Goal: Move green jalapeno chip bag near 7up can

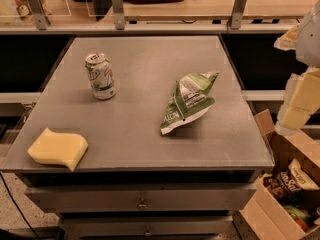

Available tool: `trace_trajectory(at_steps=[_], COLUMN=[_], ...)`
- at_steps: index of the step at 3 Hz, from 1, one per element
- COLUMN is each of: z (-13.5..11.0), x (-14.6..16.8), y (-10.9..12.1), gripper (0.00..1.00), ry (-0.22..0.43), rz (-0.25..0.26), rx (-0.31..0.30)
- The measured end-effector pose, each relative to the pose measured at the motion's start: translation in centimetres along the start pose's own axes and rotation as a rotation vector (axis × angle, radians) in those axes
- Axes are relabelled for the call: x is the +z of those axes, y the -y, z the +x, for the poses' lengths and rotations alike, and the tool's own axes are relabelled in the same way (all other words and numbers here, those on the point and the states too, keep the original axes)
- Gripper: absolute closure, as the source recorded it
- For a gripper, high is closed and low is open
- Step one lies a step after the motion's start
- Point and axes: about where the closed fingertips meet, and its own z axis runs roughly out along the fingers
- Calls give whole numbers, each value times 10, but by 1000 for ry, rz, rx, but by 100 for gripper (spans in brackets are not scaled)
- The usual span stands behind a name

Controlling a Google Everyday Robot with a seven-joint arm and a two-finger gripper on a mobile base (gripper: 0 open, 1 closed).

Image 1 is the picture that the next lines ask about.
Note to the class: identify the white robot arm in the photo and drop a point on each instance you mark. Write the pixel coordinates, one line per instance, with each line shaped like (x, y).
(308, 38)

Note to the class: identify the middle metal railing post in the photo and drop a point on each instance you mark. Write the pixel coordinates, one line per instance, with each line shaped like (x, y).
(118, 14)

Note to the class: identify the dark sea salt chip bag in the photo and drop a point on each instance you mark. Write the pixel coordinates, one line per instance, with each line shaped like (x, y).
(289, 182)

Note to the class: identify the upper grey drawer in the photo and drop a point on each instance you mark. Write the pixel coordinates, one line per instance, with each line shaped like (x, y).
(141, 197)

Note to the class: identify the yellow sponge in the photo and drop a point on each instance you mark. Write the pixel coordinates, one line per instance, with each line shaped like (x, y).
(54, 148)

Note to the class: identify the grey drawer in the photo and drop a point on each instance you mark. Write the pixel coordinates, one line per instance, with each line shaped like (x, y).
(146, 226)
(141, 197)

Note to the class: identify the metal railing post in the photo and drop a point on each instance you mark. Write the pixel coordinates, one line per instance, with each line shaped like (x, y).
(235, 21)
(118, 14)
(40, 18)

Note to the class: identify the green white 7up can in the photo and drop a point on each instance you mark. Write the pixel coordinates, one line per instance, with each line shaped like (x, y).
(100, 75)

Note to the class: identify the cardboard box of snacks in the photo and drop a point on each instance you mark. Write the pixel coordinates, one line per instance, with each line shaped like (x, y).
(264, 213)

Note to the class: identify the left metal railing post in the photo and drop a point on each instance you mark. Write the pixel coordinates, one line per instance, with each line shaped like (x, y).
(40, 18)

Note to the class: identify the green snack bag in box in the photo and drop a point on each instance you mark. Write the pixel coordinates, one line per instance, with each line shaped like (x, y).
(296, 213)

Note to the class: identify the lower grey drawer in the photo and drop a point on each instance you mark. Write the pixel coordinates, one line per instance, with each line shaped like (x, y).
(146, 226)

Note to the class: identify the green jalapeno chip bag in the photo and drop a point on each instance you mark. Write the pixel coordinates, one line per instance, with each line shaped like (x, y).
(190, 100)

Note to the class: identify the yellow foam-padded gripper finger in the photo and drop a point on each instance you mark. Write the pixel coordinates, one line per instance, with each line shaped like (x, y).
(301, 101)
(287, 41)

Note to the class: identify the right metal railing post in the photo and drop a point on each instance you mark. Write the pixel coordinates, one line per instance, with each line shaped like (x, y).
(235, 21)

